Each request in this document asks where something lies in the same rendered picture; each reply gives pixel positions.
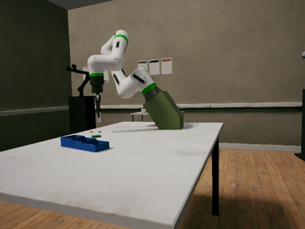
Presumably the blue three-compartment tray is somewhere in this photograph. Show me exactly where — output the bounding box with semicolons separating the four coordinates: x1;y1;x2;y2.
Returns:
61;135;110;153

